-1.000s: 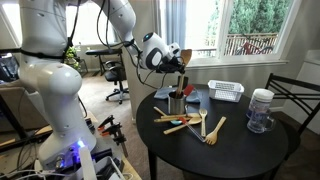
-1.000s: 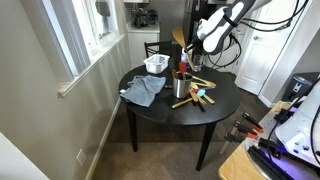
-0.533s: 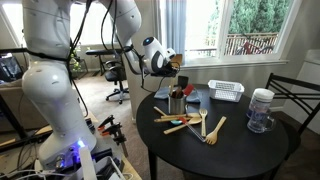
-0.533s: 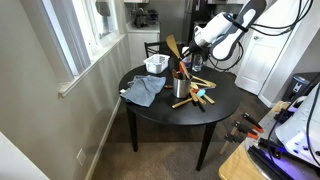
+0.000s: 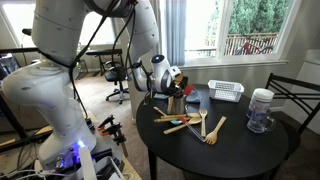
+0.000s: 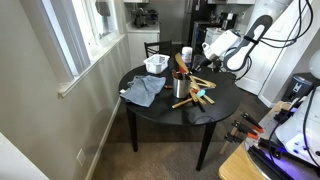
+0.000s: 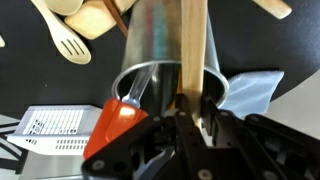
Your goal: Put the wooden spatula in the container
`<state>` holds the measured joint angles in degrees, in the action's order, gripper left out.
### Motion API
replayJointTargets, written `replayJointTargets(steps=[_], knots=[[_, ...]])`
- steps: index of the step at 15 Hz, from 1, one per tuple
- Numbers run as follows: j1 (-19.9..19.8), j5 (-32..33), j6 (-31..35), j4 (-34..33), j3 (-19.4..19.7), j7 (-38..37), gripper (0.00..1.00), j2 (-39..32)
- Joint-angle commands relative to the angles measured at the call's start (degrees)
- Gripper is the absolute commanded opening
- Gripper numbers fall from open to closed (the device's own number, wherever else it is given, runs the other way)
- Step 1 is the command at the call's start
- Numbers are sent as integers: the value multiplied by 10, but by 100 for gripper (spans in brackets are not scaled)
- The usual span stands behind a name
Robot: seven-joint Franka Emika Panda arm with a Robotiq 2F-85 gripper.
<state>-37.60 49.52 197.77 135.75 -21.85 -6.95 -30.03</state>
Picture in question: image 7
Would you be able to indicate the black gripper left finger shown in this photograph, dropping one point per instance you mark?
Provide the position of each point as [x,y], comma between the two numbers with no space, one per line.
[186,140]

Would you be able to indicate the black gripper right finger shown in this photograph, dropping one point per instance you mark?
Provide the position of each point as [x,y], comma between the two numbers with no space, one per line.
[233,133]

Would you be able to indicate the steel utensil container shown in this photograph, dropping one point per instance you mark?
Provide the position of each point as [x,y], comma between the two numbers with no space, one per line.
[153,33]

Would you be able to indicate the slotted wooden spatula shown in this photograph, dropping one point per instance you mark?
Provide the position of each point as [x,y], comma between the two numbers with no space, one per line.
[61,40]

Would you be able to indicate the blue cloth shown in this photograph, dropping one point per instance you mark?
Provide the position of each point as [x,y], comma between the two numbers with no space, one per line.
[250,91]

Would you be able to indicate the short wooden stick utensil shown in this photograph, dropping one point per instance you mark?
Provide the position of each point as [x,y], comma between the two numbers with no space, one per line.
[273,7]

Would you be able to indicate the white plastic basket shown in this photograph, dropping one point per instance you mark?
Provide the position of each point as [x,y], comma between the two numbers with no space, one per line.
[53,130]

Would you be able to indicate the wooden spoon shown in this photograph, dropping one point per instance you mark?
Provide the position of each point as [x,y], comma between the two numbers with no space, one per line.
[91,20]

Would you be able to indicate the round black table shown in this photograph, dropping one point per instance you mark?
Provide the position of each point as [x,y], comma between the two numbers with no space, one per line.
[33,83]

